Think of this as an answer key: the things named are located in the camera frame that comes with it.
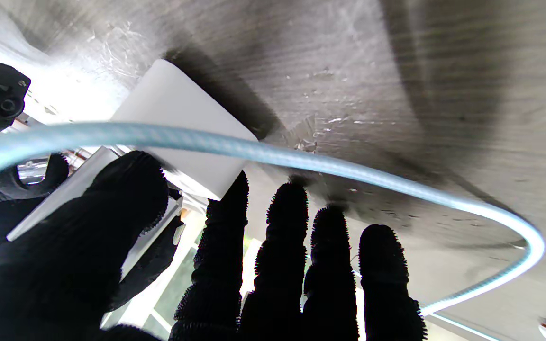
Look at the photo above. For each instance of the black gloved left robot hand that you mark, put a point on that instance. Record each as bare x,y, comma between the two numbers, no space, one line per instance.
254,284

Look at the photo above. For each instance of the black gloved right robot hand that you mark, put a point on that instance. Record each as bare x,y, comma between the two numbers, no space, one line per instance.
12,184

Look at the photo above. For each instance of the white power strip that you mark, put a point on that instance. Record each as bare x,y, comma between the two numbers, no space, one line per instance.
183,113

